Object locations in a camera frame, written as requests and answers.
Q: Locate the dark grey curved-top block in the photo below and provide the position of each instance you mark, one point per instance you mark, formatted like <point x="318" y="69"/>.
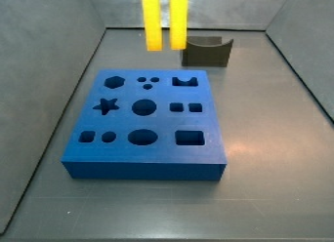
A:
<point x="205" y="51"/>

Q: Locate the blue shape-sorter foam block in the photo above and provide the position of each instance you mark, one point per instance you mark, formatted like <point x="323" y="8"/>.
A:
<point x="147" y="128"/>

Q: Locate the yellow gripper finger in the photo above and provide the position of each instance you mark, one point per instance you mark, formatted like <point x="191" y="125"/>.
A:
<point x="177" y="24"/>
<point x="151" y="24"/>

